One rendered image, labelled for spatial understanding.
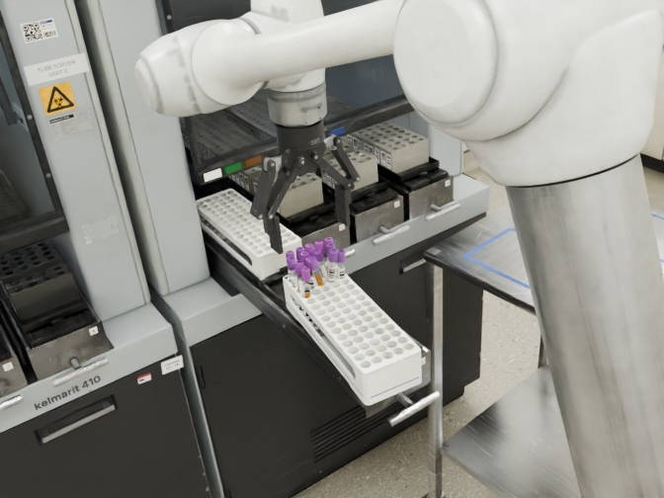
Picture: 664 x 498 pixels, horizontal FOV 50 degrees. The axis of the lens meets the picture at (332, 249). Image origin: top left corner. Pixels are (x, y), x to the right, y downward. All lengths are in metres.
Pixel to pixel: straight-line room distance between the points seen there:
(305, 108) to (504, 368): 1.49
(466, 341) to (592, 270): 1.51
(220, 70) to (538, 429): 1.22
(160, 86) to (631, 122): 0.60
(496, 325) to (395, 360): 1.51
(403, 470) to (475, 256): 0.86
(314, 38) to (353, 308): 0.50
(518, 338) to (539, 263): 1.95
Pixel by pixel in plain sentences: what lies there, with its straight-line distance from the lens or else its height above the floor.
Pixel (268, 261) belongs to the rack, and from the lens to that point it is 1.37.
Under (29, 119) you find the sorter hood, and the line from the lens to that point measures 1.29.
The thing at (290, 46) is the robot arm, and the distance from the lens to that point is 0.85.
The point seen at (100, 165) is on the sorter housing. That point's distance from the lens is 1.36.
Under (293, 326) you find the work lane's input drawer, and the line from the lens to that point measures 1.28.
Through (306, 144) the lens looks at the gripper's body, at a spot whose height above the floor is 1.14.
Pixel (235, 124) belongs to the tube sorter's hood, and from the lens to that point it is 1.43.
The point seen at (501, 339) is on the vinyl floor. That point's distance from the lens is 2.50.
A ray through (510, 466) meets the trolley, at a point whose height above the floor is 0.28.
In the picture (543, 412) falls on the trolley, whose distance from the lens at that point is 1.86.
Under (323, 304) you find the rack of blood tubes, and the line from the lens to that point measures 1.20.
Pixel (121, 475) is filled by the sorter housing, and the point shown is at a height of 0.43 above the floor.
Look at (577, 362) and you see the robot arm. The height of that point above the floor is 1.20.
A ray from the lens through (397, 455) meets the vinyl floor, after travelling 2.12.
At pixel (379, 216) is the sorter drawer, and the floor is 0.78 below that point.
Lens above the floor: 1.58
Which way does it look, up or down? 32 degrees down
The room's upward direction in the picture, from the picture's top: 5 degrees counter-clockwise
